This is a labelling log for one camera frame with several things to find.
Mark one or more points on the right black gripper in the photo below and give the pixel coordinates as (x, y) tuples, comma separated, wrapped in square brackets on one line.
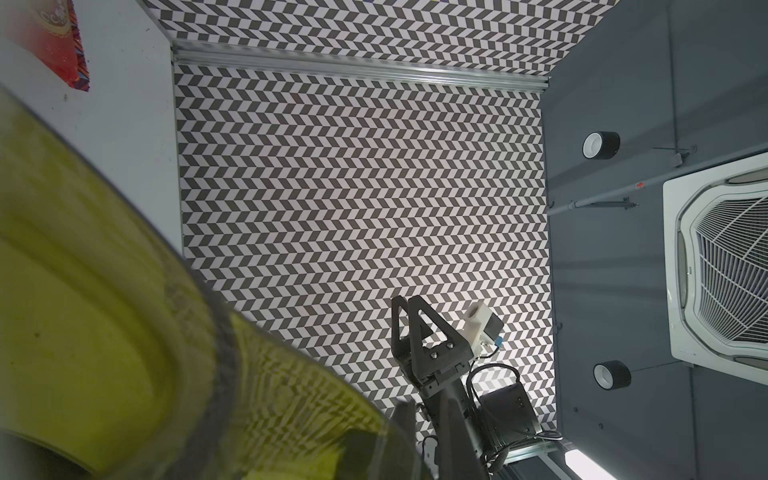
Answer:
[(435, 356)]

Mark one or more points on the green transparent watering can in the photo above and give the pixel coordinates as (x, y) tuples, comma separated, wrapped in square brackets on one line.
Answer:
[(118, 361)]

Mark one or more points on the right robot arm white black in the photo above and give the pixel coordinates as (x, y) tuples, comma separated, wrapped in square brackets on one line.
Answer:
[(479, 409)]

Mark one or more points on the grey ceiling pipe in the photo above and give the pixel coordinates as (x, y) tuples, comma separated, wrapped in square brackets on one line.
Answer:
[(623, 204)]

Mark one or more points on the black round ceiling spotlight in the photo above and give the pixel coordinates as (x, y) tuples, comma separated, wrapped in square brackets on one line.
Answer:
[(601, 145)]

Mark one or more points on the white ceiling air conditioner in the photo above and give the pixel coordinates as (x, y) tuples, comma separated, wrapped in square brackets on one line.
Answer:
[(715, 239)]

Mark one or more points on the red cookie snack bag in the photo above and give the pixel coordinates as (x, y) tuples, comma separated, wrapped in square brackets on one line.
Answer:
[(49, 30)]

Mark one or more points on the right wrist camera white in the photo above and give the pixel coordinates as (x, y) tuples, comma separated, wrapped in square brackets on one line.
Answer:
[(482, 328)]

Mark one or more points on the right corner aluminium post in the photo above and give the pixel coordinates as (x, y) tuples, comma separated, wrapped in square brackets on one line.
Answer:
[(219, 55)]

